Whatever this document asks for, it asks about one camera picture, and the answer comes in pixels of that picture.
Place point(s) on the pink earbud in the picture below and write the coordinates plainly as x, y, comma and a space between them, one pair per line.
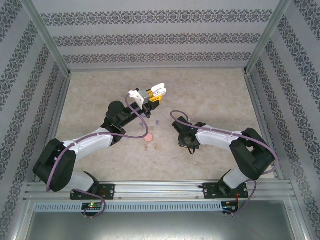
145, 147
155, 145

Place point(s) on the pink earbud charging case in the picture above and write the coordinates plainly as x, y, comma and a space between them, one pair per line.
149, 138

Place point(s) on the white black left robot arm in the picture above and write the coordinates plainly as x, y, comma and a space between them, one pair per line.
87, 142

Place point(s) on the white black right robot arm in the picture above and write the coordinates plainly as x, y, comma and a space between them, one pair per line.
215, 137

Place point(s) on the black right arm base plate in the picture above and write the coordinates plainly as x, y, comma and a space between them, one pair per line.
208, 191

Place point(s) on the aluminium mounting rail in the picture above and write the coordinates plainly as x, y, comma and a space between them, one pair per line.
160, 190

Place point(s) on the aluminium side rail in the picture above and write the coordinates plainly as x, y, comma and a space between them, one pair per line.
255, 100
61, 100

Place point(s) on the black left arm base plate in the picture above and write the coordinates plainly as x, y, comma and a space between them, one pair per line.
110, 191

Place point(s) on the aluminium frame post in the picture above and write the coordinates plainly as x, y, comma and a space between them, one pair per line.
47, 37
265, 37

